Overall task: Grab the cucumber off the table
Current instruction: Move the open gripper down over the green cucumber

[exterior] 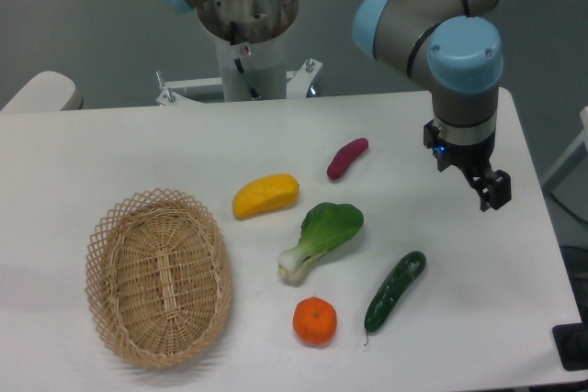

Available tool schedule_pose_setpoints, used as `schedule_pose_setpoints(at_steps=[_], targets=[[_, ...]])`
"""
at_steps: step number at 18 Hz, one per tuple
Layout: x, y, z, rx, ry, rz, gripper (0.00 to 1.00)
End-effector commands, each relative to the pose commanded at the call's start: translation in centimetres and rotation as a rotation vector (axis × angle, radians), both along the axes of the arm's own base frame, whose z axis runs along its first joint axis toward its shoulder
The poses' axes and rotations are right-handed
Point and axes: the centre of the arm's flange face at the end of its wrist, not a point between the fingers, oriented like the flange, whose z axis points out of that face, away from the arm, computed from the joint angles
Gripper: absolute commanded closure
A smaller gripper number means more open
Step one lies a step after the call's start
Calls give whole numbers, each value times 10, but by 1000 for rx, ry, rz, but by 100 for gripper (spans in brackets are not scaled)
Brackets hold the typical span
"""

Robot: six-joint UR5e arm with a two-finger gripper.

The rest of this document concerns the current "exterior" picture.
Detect yellow mango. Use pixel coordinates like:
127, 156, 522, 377
232, 174, 300, 219

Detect white furniture frame right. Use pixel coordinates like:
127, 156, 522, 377
539, 106, 587, 195

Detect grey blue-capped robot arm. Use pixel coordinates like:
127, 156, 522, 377
164, 0, 512, 210

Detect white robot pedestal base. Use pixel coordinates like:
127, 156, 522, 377
156, 0, 322, 106

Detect black device at table edge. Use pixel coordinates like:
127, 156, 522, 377
552, 322, 587, 372

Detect oval wicker basket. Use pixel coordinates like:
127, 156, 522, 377
85, 188, 232, 369

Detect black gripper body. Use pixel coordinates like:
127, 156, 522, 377
424, 119, 495, 183

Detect purple sweet potato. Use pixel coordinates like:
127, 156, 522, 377
326, 138, 369, 181

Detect white chair armrest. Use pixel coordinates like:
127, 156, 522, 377
1, 71, 84, 115

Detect dark green cucumber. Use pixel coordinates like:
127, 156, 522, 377
364, 251, 426, 346

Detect green bok choy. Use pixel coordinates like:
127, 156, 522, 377
277, 202, 364, 285

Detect orange tangerine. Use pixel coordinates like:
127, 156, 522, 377
292, 297, 338, 346

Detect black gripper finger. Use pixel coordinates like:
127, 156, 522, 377
479, 169, 512, 212

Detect black cable on pedestal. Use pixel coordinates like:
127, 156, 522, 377
228, 19, 262, 102

